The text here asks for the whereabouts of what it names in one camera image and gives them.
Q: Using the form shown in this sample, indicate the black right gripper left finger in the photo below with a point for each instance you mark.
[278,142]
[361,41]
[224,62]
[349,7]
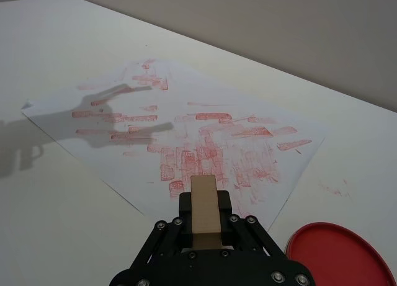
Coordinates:
[185,211]

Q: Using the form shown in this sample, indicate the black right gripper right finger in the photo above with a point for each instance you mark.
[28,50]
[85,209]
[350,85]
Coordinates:
[225,219]

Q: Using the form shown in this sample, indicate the tan wooden stamp block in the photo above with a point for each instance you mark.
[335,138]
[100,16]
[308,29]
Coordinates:
[203,205]

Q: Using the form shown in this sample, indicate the white paper with red stamps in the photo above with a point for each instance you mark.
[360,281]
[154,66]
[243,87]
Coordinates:
[217,106]

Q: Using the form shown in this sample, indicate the red round ink pad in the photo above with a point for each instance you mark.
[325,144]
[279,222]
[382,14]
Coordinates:
[335,258]

